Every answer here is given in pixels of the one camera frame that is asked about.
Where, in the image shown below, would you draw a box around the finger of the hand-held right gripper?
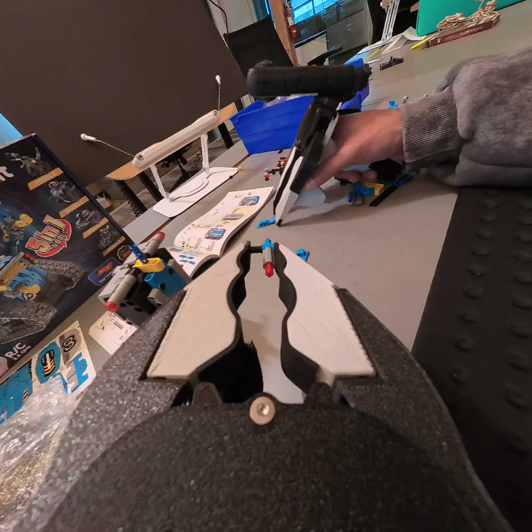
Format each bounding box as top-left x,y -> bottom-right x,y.
273,102 -> 335,227

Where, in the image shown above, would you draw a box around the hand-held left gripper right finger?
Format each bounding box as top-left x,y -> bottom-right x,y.
277,243 -> 378,391

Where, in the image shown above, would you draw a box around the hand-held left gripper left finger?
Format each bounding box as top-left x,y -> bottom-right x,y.
146,241 -> 252,390

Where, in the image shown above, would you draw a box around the person's right forearm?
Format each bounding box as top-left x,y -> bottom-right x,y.
399,46 -> 532,188

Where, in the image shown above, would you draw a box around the grey desk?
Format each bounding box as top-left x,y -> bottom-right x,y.
0,17 -> 532,433

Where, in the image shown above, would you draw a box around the person's right hand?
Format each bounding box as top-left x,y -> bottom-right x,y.
304,107 -> 410,193

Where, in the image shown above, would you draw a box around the wooden column with red sign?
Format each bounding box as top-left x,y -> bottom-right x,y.
270,0 -> 299,67

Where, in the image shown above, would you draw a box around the blue plastic bin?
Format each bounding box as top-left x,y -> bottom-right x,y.
231,57 -> 368,156

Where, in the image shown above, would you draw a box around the black office chair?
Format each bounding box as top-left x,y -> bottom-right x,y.
225,19 -> 292,80

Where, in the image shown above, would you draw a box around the black blue brick model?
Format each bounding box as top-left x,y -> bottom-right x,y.
98,231 -> 190,326

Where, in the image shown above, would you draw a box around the instruction booklet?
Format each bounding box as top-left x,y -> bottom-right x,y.
167,186 -> 276,277

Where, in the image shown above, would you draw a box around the folded instruction leaflet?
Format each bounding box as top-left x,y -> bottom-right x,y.
88,312 -> 139,356

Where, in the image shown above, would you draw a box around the teal plastic panel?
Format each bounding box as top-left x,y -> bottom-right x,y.
416,0 -> 532,38

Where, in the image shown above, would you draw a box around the blue sticker sheet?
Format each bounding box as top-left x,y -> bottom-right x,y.
0,323 -> 97,426

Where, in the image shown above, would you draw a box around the black perforated panel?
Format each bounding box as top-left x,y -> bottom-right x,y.
412,187 -> 532,532

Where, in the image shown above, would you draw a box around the robot kit box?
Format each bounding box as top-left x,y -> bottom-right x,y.
0,133 -> 139,385

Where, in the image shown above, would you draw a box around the small wooden model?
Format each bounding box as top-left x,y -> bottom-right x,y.
437,0 -> 503,39

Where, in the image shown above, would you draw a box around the black monitor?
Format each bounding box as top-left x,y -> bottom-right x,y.
0,0 -> 250,188

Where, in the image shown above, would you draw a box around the clear plastic bag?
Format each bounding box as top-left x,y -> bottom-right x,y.
0,378 -> 77,532

